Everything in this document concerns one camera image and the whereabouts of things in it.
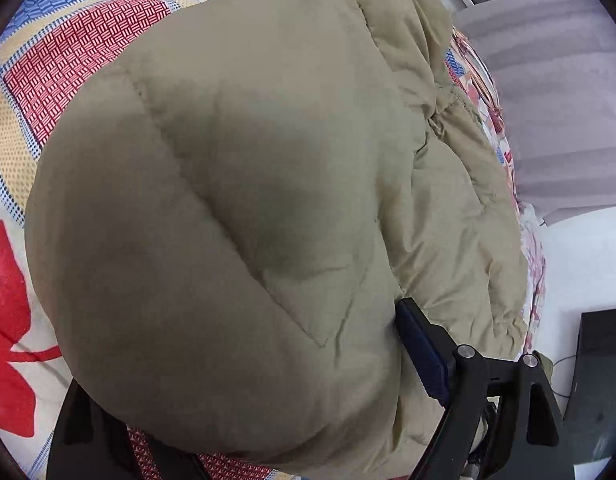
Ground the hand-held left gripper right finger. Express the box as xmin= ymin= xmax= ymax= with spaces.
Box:
xmin=395 ymin=297 xmax=577 ymax=480

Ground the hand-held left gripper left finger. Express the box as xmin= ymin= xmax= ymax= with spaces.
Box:
xmin=46 ymin=379 xmax=209 ymax=480

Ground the khaki padded jacket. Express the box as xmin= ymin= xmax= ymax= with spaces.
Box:
xmin=24 ymin=0 xmax=531 ymax=480

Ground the black monitor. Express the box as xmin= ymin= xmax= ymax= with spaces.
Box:
xmin=562 ymin=310 xmax=616 ymax=461

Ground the grey pink curtain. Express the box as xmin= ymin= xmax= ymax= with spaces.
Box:
xmin=450 ymin=0 xmax=616 ymax=226

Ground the leaf print checked quilt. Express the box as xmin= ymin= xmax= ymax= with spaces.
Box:
xmin=0 ymin=0 xmax=518 ymax=480

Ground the black cable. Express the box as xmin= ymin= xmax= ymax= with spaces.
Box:
xmin=552 ymin=355 xmax=579 ymax=401

